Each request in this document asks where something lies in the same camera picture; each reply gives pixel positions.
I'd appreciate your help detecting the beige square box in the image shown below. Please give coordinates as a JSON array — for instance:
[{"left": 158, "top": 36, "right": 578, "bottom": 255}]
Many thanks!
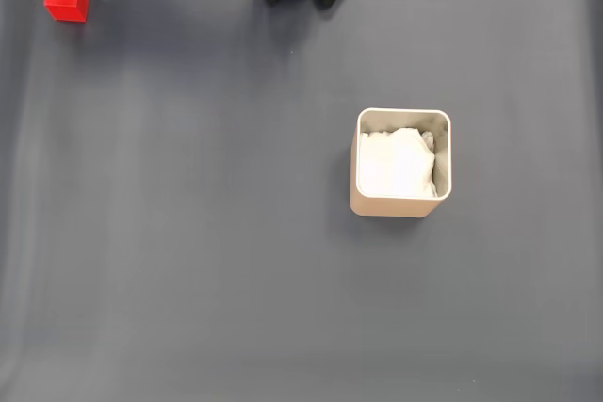
[{"left": 349, "top": 108, "right": 453, "bottom": 219}]

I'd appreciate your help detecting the white crumpled cloth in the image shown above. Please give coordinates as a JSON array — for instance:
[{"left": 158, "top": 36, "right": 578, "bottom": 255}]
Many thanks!
[{"left": 358, "top": 127, "right": 438, "bottom": 199}]

